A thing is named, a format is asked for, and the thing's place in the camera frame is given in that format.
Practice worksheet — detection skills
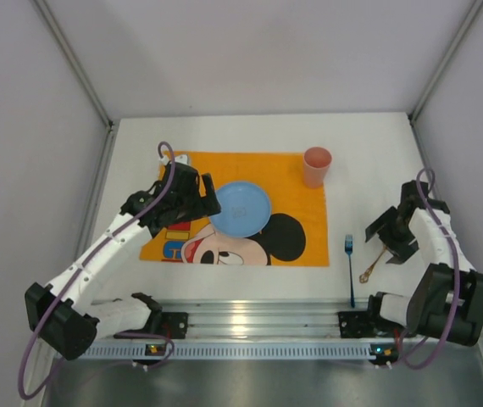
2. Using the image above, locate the light blue plate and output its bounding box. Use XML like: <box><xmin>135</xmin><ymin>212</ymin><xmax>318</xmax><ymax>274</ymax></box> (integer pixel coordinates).
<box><xmin>209</xmin><ymin>181</ymin><xmax>272</xmax><ymax>238</ymax></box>

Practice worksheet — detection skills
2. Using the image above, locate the orange Mickey Mouse placemat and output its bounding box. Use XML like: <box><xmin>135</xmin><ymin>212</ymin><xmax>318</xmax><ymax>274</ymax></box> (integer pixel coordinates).
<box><xmin>139</xmin><ymin>152</ymin><xmax>329</xmax><ymax>266</ymax></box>

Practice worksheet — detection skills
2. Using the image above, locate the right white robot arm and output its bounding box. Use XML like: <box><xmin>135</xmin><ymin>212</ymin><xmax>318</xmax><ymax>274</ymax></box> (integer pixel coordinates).
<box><xmin>365</xmin><ymin>181</ymin><xmax>483</xmax><ymax>347</ymax></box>

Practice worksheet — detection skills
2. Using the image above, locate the gold ornate spoon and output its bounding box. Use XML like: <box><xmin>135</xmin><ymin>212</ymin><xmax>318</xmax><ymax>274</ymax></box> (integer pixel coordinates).
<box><xmin>358</xmin><ymin>246</ymin><xmax>387</xmax><ymax>284</ymax></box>

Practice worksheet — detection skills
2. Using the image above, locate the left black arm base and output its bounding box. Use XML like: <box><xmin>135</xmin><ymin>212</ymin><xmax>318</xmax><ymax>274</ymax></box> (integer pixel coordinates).
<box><xmin>114</xmin><ymin>311</ymin><xmax>189</xmax><ymax>339</ymax></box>

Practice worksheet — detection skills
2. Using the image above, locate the blue metal fork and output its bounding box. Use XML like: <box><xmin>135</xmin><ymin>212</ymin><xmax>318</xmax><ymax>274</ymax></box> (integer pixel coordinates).
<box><xmin>344</xmin><ymin>234</ymin><xmax>356</xmax><ymax>309</ymax></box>

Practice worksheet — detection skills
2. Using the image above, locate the perforated cable duct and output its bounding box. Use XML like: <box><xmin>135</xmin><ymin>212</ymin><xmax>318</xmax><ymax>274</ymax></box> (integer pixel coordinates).
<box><xmin>54</xmin><ymin>342</ymin><xmax>399</xmax><ymax>360</ymax></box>

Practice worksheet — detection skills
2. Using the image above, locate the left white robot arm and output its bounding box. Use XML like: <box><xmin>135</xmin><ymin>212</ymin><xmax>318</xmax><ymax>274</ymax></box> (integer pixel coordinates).
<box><xmin>25</xmin><ymin>160</ymin><xmax>220</xmax><ymax>360</ymax></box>

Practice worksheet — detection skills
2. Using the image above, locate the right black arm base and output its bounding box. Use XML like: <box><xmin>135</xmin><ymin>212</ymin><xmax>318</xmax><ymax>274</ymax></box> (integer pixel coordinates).
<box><xmin>337</xmin><ymin>310</ymin><xmax>404</xmax><ymax>339</ymax></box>

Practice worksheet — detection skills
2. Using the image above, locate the aluminium mounting rail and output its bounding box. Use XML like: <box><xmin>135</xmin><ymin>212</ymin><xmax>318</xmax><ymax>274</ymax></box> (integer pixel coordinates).
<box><xmin>37</xmin><ymin>272</ymin><xmax>483</xmax><ymax>343</ymax></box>

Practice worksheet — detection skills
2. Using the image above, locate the pink plastic cup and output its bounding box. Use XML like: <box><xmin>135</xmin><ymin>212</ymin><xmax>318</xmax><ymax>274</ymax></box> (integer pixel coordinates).
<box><xmin>303</xmin><ymin>147</ymin><xmax>332</xmax><ymax>188</ymax></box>

